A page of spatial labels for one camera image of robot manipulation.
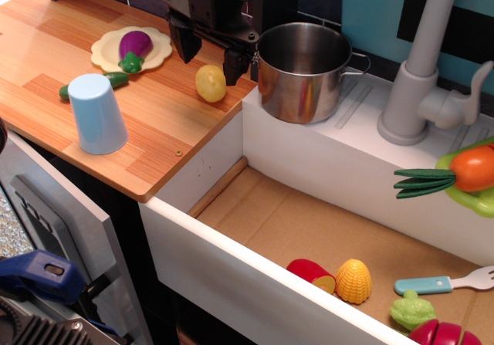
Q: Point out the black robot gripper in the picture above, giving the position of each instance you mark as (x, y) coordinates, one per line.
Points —
(218, 21)

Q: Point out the yellow toy potato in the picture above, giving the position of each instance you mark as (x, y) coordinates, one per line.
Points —
(210, 83)

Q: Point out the stainless steel pot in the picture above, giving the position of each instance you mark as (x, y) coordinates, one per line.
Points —
(302, 68)

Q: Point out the purple toy eggplant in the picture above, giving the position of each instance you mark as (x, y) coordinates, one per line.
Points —
(133, 48)

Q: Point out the green toy cucumber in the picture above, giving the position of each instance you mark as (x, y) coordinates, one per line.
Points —
(117, 80)

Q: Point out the pale yellow toy plate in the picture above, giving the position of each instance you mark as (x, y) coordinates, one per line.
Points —
(106, 51)

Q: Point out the light blue plastic cup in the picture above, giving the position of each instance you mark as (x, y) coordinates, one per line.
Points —
(99, 121)

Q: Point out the white toy sink basin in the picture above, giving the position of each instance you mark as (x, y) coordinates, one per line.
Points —
(262, 193)

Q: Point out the grey toy faucet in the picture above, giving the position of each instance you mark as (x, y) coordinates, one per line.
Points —
(415, 99)

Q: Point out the grey oven door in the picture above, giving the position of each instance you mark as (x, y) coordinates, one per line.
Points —
(59, 218)

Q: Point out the red toy fruit half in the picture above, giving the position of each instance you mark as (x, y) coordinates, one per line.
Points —
(313, 273)

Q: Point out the yellow toy corn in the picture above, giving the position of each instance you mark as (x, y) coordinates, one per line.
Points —
(354, 283)

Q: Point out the blue clamp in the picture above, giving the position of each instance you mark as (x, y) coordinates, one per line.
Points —
(43, 274)

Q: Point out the orange toy carrot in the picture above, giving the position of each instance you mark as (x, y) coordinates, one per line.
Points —
(469, 171)

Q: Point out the lime green plastic tray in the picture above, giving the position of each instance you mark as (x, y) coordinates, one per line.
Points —
(480, 202)

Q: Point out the light green toy vegetable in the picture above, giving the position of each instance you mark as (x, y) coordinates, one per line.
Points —
(411, 311)

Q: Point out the black finned metal device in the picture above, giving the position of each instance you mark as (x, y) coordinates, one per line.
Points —
(22, 327)

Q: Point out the red sliced toy fruit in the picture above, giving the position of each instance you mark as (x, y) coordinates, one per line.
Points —
(434, 332)

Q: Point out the toy fork blue handle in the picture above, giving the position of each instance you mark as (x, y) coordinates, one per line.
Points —
(481, 279)

